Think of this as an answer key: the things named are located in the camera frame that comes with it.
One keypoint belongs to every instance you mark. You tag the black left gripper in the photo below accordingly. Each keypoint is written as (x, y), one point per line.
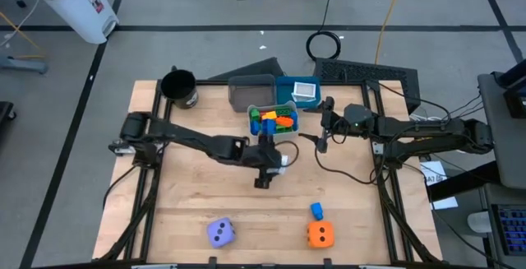
(263, 160)

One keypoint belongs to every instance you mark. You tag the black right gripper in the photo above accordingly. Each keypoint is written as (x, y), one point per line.
(353, 123)

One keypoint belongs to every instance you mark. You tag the blue toy brick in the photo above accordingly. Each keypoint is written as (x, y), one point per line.
(255, 127)
(316, 212)
(268, 127)
(294, 119)

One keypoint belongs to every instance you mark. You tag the long orange toy brick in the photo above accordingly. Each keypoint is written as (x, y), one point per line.
(284, 121)

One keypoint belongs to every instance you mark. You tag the dark green toy brick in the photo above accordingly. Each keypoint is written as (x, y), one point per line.
(282, 111)

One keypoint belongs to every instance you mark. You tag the card deck standard size print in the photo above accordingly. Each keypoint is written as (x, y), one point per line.
(305, 91)

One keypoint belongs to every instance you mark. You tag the yellow toy brick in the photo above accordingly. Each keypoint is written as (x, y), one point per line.
(269, 115)

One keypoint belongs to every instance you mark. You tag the orange foam die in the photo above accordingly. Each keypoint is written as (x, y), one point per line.
(320, 235)

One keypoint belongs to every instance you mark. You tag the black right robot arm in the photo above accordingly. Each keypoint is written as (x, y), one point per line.
(431, 131)

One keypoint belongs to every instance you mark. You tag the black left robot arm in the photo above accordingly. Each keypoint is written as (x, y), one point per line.
(185, 137)

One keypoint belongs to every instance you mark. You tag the light grey plastic bin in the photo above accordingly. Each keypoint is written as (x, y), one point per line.
(273, 137)

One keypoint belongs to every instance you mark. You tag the blue plastic bin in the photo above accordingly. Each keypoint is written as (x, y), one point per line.
(285, 92)

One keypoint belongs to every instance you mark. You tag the dark grey plastic bin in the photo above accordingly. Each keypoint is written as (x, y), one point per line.
(251, 94)

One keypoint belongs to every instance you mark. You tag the black perforated panel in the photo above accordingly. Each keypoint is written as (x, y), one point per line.
(365, 73)

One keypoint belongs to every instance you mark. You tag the black flat panel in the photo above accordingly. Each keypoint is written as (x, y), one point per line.
(255, 69)

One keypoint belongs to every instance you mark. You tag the black bucket with cartoon face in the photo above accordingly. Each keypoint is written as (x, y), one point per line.
(178, 86)

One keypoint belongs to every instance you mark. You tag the white paper sheet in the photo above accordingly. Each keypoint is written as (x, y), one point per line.
(433, 172)
(446, 203)

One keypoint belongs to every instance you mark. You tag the black desk beam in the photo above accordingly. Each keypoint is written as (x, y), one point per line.
(464, 180)

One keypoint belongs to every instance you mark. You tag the grey desk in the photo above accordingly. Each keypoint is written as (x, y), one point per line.
(501, 137)

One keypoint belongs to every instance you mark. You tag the grey computer mouse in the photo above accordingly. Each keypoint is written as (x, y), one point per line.
(480, 221)

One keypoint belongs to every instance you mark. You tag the dark computer monitor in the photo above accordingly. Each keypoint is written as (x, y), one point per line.
(515, 92)

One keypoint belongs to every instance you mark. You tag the backlit computer keyboard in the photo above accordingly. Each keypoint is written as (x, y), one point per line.
(511, 230)

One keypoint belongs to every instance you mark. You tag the white pedal trash can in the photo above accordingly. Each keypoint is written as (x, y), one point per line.
(70, 6)

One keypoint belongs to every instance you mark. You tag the grey stand foot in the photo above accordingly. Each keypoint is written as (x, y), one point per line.
(24, 64)

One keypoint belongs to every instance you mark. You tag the black floor object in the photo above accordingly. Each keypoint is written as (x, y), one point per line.
(5, 112)

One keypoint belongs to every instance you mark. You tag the silver metal bracket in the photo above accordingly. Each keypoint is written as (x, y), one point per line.
(378, 148)

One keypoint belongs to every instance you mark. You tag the black aluminium table frame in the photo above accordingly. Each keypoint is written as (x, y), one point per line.
(213, 82)

